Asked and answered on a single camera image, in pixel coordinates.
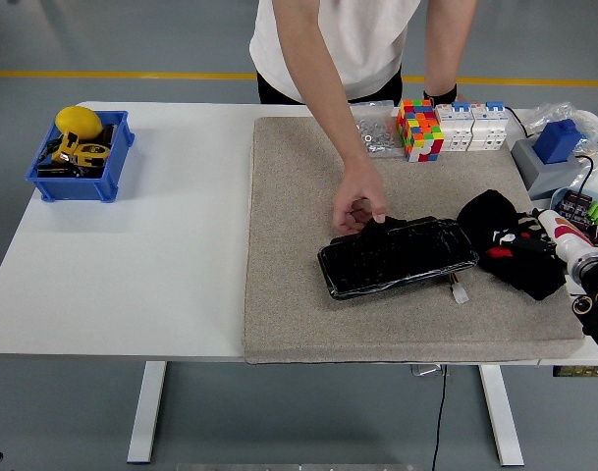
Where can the black panel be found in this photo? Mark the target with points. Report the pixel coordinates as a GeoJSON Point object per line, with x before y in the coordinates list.
{"type": "Point", "coordinates": [396, 260]}

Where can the white table leg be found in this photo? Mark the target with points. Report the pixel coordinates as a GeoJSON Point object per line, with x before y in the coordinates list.
{"type": "Point", "coordinates": [500, 417]}
{"type": "Point", "coordinates": [148, 417]}

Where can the grey-brown felt mat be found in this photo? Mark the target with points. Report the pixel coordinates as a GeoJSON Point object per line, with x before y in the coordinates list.
{"type": "Point", "coordinates": [303, 245]}

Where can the person's right hand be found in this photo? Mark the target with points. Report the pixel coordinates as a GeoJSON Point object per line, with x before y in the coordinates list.
{"type": "Point", "coordinates": [357, 184]}

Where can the clear bag of metal nuts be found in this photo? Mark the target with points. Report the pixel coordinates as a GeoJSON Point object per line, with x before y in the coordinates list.
{"type": "Point", "coordinates": [383, 140]}

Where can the white circuit breaker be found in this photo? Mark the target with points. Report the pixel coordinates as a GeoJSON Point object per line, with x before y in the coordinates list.
{"type": "Point", "coordinates": [455, 130]}
{"type": "Point", "coordinates": [490, 130]}

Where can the person's left hand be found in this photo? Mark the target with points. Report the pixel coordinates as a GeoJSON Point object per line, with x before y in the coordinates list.
{"type": "Point", "coordinates": [463, 97]}

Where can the grey plastic base block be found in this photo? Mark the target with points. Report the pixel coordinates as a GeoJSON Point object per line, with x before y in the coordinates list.
{"type": "Point", "coordinates": [549, 176]}

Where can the yellow tape measure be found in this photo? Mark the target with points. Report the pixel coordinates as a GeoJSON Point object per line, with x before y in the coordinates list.
{"type": "Point", "coordinates": [90, 153]}

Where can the yellow lemon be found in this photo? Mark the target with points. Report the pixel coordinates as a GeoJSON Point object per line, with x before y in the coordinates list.
{"type": "Point", "coordinates": [77, 121]}

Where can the person's right forearm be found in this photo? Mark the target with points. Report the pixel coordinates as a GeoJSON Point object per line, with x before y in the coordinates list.
{"type": "Point", "coordinates": [328, 108]}

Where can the blue plastic bin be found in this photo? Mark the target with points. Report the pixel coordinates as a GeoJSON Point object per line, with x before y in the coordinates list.
{"type": "Point", "coordinates": [77, 189]}

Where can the blue plastic block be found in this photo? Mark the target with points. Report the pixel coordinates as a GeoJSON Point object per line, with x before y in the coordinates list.
{"type": "Point", "coordinates": [556, 142]}

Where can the black rag with red tag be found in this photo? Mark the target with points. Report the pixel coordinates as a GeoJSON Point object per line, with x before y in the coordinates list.
{"type": "Point", "coordinates": [480, 216]}

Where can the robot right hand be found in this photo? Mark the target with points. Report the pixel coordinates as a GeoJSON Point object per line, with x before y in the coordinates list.
{"type": "Point", "coordinates": [566, 235]}

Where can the multicoloured cube puzzle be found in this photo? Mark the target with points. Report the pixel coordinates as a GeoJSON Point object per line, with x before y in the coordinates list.
{"type": "Point", "coordinates": [418, 132]}

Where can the person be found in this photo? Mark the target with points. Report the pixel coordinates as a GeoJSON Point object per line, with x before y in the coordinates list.
{"type": "Point", "coordinates": [347, 44]}

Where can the metal bracket under table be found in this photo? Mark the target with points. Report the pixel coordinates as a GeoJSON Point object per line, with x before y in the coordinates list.
{"type": "Point", "coordinates": [428, 370]}

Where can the table height control panel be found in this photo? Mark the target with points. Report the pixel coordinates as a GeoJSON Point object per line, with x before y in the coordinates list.
{"type": "Point", "coordinates": [583, 372]}

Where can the black wrist watch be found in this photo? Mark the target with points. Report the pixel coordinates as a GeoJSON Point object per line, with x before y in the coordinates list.
{"type": "Point", "coordinates": [438, 95]}

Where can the person's left forearm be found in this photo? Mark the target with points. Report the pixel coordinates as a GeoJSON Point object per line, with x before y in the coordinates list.
{"type": "Point", "coordinates": [443, 59]}

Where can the crumpled clear plastic bag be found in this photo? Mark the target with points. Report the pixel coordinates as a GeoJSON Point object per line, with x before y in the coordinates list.
{"type": "Point", "coordinates": [595, 130]}

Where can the light blue plastic bowl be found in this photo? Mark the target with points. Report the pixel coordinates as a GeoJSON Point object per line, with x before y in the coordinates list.
{"type": "Point", "coordinates": [554, 198]}

